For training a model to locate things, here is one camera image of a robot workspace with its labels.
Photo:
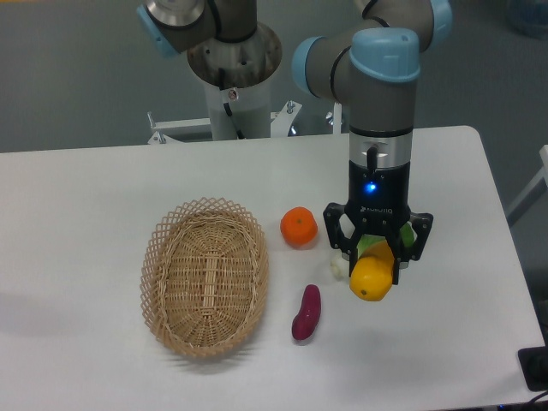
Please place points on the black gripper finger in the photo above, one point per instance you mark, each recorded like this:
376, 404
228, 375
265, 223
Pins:
421, 225
348, 245

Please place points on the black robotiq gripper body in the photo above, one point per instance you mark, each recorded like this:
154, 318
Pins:
377, 197

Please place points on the yellow orange mango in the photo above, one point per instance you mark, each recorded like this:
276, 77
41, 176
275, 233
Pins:
372, 275

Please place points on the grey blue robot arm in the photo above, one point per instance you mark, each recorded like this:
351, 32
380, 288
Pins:
372, 69

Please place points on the woven wicker basket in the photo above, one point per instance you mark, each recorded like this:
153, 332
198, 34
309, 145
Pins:
204, 279

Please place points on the orange tangerine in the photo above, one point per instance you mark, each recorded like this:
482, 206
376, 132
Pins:
298, 227

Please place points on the purple sweet potato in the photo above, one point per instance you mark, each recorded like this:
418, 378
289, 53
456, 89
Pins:
307, 319

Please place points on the black device at edge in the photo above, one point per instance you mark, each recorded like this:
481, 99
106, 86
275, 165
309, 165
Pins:
533, 363

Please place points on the white frame at right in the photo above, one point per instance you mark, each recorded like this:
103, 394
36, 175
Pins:
531, 193

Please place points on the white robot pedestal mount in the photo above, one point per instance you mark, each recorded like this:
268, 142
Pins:
236, 79

